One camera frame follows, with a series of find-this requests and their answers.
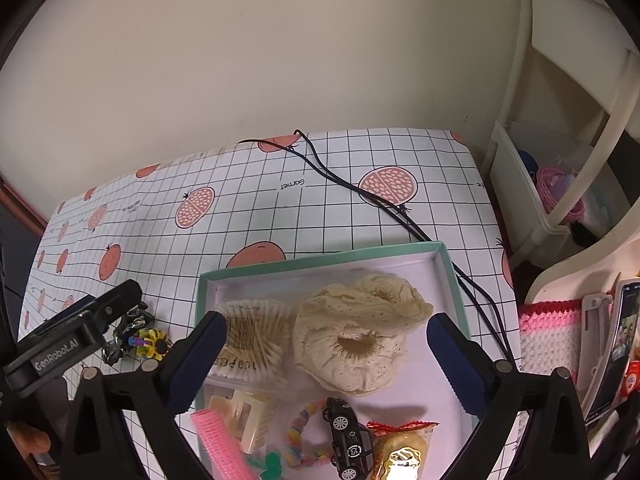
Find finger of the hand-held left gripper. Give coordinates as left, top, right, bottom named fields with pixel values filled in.
left=91, top=280, right=143, bottom=332
left=17, top=294, right=99, bottom=344

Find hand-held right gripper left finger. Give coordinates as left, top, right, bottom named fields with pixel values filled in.
left=59, top=310, right=228, bottom=480

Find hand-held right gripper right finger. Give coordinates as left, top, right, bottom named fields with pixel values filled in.
left=426, top=312, right=593, bottom=480

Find colourful block toy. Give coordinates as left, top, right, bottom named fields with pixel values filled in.
left=127, top=328, right=173, bottom=361

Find black gold foil candy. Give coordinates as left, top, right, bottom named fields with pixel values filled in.
left=102, top=302, right=156, bottom=366

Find cotton swab bag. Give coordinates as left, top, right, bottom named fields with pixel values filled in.
left=207, top=299, right=296, bottom=396

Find cream hair claw clip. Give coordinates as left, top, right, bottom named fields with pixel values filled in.
left=207, top=392, right=276, bottom=456

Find pink hair clip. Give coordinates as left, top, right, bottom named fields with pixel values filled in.
left=191, top=407, right=256, bottom=480

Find red yellow snack packet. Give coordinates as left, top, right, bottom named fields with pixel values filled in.
left=366, top=420, right=438, bottom=480

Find cream crochet scrunchie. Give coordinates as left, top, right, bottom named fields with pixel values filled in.
left=292, top=274, right=435, bottom=397

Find pastel rainbow hair tie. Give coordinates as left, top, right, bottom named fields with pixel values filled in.
left=285, top=399, right=341, bottom=468

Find small green clip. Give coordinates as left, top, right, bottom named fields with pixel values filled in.
left=245, top=452, right=286, bottom=478

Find black toy car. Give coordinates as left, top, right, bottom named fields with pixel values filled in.
left=322, top=396, right=377, bottom=480

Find teal cardboard box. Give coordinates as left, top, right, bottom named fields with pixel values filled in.
left=192, top=241, right=481, bottom=480

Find pink white crochet cloth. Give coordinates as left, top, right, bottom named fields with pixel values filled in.
left=517, top=297, right=588, bottom=376

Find colourful printed cards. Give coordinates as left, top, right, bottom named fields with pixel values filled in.
left=582, top=272, right=640, bottom=426

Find cream plastic drawer shelf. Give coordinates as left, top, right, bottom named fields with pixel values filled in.
left=480, top=0, right=640, bottom=311

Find pomegranate print tablecloth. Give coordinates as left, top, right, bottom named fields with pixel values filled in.
left=17, top=127, right=523, bottom=480

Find brown wooden frame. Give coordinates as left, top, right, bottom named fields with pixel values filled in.
left=0, top=175, right=51, bottom=236

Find black cable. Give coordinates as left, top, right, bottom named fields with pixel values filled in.
left=237, top=129, right=516, bottom=361
left=295, top=132, right=523, bottom=371

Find pink yarn rope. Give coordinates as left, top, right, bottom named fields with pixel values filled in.
left=535, top=165, right=586, bottom=223

